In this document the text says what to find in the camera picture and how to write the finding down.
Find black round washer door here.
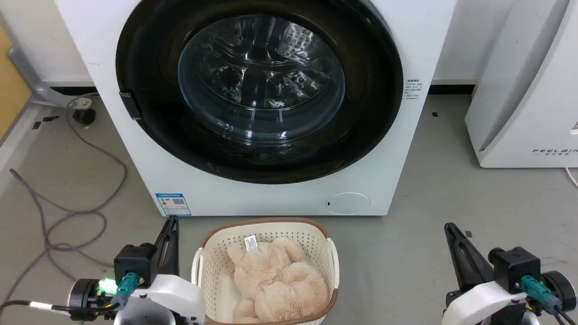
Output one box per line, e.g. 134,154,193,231
115,0,404,185

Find white air purifier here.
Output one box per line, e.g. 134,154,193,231
465,0,578,168

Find yellow wooden panel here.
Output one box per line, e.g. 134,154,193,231
0,26,33,141

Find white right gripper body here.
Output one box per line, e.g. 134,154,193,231
442,270,578,325

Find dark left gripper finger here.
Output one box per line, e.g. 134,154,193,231
167,215,180,277
153,217,172,277

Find left gripper cable teal plug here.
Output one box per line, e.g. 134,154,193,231
0,272,146,316

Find white front-load washing machine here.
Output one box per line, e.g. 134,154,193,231
54,0,457,217

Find gripper cable teal plug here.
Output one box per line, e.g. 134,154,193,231
520,276,575,325
0,272,146,316

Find cream perforated laundry basket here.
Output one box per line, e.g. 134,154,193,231
191,218,340,325

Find black round furniture foot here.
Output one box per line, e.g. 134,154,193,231
73,108,97,126

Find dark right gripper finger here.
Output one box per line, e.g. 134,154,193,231
444,223,485,289
461,232,496,286

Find beige plush teddy bear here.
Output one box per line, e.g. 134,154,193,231
226,237,330,324

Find grey metal bracket leg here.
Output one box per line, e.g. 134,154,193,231
8,46,93,109

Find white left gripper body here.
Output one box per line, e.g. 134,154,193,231
68,274,206,325

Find grey floor cable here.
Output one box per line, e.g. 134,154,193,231
0,93,128,307

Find right gripper cable teal plug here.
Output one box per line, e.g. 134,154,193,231
520,276,575,325

